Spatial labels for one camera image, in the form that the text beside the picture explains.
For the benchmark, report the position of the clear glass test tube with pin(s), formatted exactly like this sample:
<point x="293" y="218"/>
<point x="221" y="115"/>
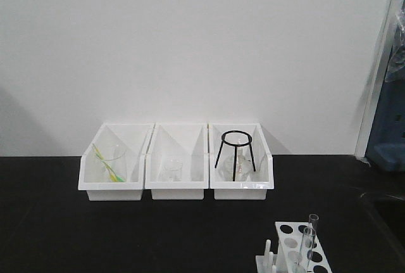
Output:
<point x="309" y="239"/>
<point x="298" y="266"/>

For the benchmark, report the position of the plastic bag of black pegs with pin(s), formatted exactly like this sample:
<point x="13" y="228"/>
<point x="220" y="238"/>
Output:
<point x="395" y="69"/>

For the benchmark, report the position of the black lab sink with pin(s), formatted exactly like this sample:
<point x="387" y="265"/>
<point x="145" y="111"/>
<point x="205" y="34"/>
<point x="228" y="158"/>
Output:
<point x="386" y="211"/>

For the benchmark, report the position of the right white storage bin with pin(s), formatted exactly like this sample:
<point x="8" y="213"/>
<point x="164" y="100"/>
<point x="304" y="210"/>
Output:
<point x="258" y="182"/>

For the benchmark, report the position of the white test tube rack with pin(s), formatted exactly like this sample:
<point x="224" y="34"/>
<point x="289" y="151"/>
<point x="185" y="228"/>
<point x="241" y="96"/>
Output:
<point x="289" y="242"/>

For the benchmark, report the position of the small glass beaker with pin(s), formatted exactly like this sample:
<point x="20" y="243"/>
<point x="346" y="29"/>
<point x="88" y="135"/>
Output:
<point x="172" y="170"/>

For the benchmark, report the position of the white storage bin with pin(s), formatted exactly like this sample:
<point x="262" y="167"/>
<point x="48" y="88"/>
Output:
<point x="187" y="142"/>
<point x="93" y="178"/>
<point x="258" y="182"/>

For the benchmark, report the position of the left white storage bin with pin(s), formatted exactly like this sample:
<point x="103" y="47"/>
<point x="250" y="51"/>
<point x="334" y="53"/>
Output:
<point x="93" y="178"/>

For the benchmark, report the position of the black wire tripod stand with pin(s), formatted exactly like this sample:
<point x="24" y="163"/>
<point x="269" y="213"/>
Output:
<point x="241" y="143"/>

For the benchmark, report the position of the middle white storage bin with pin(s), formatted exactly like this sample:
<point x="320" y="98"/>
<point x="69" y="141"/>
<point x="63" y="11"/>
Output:
<point x="187" y="142"/>

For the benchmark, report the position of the glass alcohol lamp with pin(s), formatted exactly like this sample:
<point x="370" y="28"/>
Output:
<point x="236" y="170"/>

